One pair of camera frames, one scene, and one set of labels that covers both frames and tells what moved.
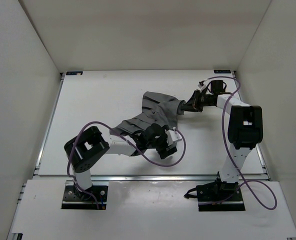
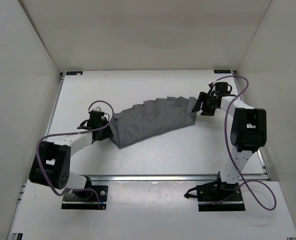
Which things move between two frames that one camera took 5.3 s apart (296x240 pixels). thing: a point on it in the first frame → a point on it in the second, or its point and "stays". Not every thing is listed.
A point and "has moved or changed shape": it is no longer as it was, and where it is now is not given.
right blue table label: [222, 71] stays
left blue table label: [74, 73] stays
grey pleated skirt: [158, 109] has moved or changed shape
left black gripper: [162, 151] → [108, 133]
